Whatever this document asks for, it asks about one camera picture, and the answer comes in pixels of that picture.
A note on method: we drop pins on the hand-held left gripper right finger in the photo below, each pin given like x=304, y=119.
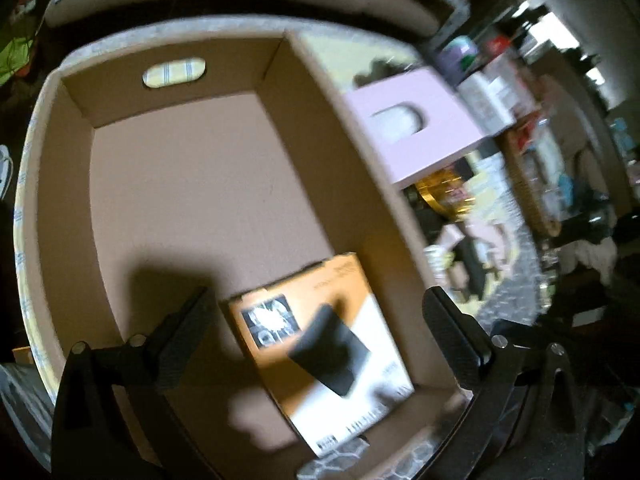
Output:
x=450, y=335

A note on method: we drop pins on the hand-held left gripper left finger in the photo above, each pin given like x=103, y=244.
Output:
x=180, y=340

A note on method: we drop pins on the orange and white product box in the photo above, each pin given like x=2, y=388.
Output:
x=360, y=285

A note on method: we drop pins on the brown cardboard box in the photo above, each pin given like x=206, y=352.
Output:
x=200, y=185

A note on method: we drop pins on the pink box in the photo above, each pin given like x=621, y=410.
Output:
x=440, y=105

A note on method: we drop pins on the cluttered storage shelf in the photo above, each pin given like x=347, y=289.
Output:
x=525, y=110

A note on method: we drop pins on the green plastic bags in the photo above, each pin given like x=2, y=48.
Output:
x=12, y=57

